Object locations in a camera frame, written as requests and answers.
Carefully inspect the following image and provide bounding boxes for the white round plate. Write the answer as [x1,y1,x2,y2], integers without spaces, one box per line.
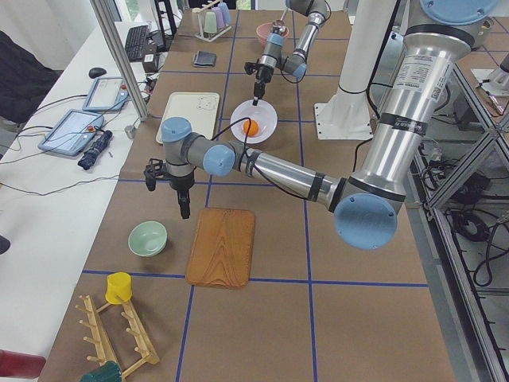
[231,99,278,144]

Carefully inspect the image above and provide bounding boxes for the orange fruit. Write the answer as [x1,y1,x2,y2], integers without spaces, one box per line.
[243,119,259,137]

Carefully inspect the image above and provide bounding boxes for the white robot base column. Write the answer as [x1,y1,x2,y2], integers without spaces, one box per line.
[315,0,398,141]

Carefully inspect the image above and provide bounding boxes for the cream rectangular tray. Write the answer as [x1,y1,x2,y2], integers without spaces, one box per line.
[155,92,220,145]

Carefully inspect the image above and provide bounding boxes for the wooden cutting board tray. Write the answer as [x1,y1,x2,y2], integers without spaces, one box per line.
[185,208,255,289]

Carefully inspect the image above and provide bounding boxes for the pink bowl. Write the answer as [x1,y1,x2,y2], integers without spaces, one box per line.
[256,22,289,47]

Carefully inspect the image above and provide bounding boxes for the metal scoop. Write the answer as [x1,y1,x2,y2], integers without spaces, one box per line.
[271,7,289,36]

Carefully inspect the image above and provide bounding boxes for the green ceramic bowl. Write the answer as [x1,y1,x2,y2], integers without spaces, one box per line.
[128,221,168,257]

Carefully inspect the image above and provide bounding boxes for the dark folded cloth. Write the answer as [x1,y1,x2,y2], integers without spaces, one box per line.
[192,51,217,68]

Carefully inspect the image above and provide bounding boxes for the white cup rack with cups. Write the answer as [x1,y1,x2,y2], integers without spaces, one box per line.
[192,0,232,42]

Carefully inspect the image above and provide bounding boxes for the small metal cylinder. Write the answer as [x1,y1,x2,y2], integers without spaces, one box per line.
[124,125,136,139]

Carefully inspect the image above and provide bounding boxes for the folded navy umbrella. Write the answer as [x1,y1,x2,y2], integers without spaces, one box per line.
[78,131,113,170]

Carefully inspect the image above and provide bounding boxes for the yellow plastic cup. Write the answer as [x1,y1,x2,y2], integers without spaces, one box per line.
[105,272,133,305]

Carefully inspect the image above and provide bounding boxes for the small black box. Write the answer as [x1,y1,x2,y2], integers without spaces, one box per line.
[142,53,159,73]

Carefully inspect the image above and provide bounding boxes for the far teach pendant tablet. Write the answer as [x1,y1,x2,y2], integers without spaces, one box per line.
[82,76,129,112]

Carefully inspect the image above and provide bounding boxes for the teach pendant tablet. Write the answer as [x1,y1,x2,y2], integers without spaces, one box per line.
[82,76,129,112]
[38,109,104,157]

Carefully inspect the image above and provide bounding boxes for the near teach pendant tablet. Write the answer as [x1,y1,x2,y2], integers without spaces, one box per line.
[38,109,104,157]

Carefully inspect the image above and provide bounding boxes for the black keyboard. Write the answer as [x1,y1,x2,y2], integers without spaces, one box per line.
[124,25,150,62]

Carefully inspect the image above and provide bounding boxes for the black computer mouse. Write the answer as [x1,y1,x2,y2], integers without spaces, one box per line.
[88,67,107,79]

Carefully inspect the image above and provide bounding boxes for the wooden cup rack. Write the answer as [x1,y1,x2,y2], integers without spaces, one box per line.
[75,294,161,381]

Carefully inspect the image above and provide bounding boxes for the dark green cup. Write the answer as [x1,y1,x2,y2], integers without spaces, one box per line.
[80,361,122,382]

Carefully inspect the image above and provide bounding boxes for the red cylinder object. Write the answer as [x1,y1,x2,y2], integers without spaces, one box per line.
[1,350,46,379]

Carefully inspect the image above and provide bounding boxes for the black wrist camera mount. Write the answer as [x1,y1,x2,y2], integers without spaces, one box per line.
[143,158,169,192]

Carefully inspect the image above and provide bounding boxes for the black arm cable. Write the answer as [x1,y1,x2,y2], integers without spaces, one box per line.
[210,117,319,200]

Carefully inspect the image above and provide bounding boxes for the aluminium frame post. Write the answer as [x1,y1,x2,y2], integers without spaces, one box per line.
[90,0,149,122]

